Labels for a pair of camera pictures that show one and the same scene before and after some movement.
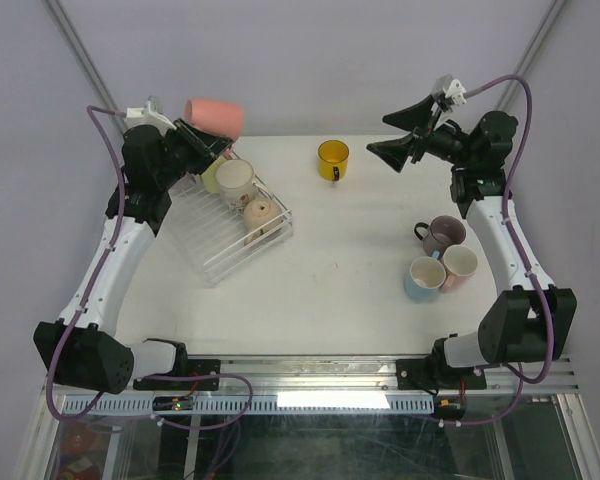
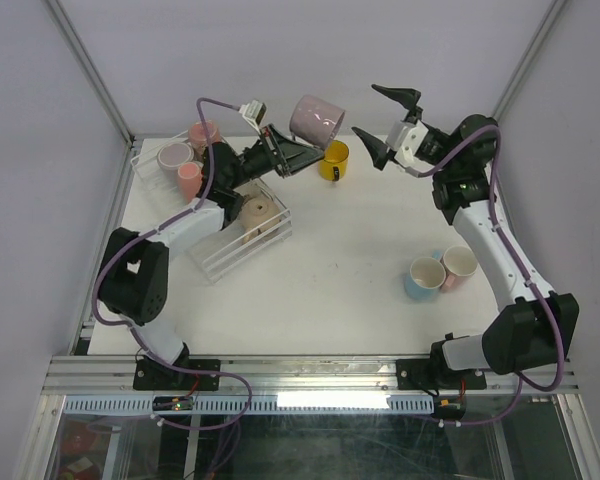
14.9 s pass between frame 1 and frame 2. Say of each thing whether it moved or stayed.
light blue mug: stayed
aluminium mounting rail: stayed
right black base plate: stayed
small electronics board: stayed
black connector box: stayed
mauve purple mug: moved
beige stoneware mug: stayed
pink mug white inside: moved
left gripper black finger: moved
